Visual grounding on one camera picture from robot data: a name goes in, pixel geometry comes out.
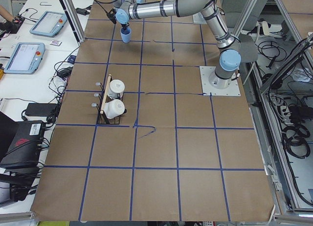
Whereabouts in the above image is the black power adapter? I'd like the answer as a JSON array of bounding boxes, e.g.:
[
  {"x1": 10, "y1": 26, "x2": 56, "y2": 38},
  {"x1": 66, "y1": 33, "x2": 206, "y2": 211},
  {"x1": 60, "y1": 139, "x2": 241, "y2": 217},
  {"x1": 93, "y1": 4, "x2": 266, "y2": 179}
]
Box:
[{"x1": 25, "y1": 103, "x2": 57, "y2": 117}]

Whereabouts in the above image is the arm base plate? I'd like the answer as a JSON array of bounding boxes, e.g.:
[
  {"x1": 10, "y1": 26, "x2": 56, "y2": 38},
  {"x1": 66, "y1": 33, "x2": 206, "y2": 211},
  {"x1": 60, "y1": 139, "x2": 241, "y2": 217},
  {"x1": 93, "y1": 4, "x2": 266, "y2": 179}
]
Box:
[
  {"x1": 192, "y1": 13, "x2": 206, "y2": 24},
  {"x1": 200, "y1": 66, "x2": 241, "y2": 96}
]

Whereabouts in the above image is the lower teach pendant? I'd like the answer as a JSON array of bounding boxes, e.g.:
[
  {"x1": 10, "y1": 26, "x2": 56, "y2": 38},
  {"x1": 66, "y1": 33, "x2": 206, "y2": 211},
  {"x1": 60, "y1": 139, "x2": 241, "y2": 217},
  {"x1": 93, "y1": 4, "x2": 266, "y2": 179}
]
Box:
[{"x1": 4, "y1": 42, "x2": 45, "y2": 74}]

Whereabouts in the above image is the person hand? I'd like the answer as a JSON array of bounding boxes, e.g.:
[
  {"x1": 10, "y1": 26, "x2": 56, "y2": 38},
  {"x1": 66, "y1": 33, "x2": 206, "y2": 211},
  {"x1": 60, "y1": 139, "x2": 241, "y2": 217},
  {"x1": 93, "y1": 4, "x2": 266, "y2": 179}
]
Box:
[{"x1": 0, "y1": 5, "x2": 14, "y2": 22}]

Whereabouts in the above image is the white mug right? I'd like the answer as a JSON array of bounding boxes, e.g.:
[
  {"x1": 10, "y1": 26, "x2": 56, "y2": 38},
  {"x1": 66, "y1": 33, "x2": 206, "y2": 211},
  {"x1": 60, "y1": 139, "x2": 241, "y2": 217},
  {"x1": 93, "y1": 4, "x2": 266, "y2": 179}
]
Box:
[{"x1": 104, "y1": 99, "x2": 127, "y2": 119}]

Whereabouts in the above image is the upper teach pendant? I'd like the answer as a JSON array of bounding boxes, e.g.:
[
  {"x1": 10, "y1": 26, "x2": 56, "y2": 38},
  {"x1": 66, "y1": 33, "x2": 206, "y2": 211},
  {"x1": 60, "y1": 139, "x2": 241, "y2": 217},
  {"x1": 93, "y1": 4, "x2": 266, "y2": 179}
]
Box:
[{"x1": 29, "y1": 11, "x2": 67, "y2": 37}]

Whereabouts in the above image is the black wire mug rack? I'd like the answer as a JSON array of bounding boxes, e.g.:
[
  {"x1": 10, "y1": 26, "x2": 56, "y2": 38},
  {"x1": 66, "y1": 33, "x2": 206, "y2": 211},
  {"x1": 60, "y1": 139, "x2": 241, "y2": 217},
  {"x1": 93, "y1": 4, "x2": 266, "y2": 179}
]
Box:
[{"x1": 91, "y1": 74, "x2": 127, "y2": 125}]

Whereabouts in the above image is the light blue plastic cup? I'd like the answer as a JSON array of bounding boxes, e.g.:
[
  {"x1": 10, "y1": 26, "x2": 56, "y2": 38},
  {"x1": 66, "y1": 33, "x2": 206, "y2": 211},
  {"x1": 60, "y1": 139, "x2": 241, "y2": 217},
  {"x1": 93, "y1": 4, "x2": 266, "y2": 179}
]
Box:
[{"x1": 120, "y1": 27, "x2": 132, "y2": 43}]

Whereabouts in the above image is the wooden rack rod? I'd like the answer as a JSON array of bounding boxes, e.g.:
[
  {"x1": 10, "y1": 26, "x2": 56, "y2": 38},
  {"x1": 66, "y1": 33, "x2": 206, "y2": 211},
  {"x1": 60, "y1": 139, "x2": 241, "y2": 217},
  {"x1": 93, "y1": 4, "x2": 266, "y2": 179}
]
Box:
[{"x1": 100, "y1": 74, "x2": 112, "y2": 114}]

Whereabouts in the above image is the white mug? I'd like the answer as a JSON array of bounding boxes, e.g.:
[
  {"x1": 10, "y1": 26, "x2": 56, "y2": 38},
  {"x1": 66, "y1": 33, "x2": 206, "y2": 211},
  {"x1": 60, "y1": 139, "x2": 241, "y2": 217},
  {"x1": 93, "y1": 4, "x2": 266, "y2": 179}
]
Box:
[
  {"x1": 104, "y1": 99, "x2": 127, "y2": 119},
  {"x1": 108, "y1": 79, "x2": 125, "y2": 99}
]

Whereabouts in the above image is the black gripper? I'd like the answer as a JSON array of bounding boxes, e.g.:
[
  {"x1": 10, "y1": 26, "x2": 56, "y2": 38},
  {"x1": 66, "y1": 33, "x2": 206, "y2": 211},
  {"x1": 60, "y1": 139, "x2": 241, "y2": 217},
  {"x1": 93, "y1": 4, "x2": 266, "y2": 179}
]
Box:
[{"x1": 121, "y1": 23, "x2": 129, "y2": 28}]

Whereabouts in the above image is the aluminium frame post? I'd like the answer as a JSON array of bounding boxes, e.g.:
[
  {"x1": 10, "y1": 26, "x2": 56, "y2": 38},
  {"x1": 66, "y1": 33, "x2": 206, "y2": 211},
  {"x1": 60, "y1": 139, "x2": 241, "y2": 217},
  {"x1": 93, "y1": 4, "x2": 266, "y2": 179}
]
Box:
[{"x1": 59, "y1": 0, "x2": 85, "y2": 43}]

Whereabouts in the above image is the teach pendant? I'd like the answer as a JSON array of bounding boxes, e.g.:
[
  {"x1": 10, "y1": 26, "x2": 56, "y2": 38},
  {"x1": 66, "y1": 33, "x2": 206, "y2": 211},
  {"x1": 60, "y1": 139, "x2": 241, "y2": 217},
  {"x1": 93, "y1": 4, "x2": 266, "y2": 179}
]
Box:
[
  {"x1": 29, "y1": 11, "x2": 67, "y2": 37},
  {"x1": 4, "y1": 42, "x2": 45, "y2": 74}
]

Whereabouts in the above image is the black computer box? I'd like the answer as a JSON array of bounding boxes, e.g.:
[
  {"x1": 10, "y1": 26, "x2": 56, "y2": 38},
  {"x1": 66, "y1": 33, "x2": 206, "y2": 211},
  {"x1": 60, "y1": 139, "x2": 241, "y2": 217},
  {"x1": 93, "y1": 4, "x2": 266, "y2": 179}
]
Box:
[{"x1": 0, "y1": 120, "x2": 45, "y2": 169}]

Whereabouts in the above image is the grey office chair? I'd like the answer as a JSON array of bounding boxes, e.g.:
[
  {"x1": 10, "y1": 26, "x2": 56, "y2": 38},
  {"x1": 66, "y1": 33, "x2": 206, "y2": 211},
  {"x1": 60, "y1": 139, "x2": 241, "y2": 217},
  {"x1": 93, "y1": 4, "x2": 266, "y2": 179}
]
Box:
[{"x1": 221, "y1": 0, "x2": 267, "y2": 63}]

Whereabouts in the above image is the white mug left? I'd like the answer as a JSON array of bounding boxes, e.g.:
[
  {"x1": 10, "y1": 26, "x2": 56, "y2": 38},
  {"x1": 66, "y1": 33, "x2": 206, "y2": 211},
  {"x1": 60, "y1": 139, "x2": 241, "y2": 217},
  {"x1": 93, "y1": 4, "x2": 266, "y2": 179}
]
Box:
[{"x1": 108, "y1": 79, "x2": 125, "y2": 99}]

